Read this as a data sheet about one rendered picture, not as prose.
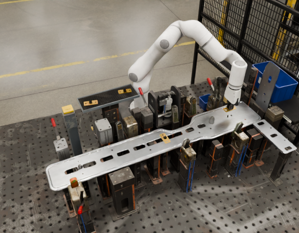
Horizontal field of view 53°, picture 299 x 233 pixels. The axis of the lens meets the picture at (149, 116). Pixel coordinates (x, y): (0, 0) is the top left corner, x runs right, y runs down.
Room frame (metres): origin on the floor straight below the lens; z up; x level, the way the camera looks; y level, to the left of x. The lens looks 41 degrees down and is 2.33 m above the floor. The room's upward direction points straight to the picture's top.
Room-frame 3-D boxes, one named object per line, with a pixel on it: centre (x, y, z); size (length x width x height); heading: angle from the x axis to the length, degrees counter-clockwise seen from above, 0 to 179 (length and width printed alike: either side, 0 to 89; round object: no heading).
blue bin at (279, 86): (1.77, -0.87, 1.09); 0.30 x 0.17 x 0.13; 19
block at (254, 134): (1.36, -0.66, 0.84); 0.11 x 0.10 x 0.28; 25
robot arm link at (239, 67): (1.50, -0.52, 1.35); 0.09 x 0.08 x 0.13; 156
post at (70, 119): (1.39, 0.49, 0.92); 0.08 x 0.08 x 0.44; 25
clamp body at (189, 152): (1.17, -0.22, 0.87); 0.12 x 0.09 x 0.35; 25
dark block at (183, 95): (1.59, -0.21, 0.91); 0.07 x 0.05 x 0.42; 25
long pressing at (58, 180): (1.29, -0.08, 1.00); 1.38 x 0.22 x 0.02; 115
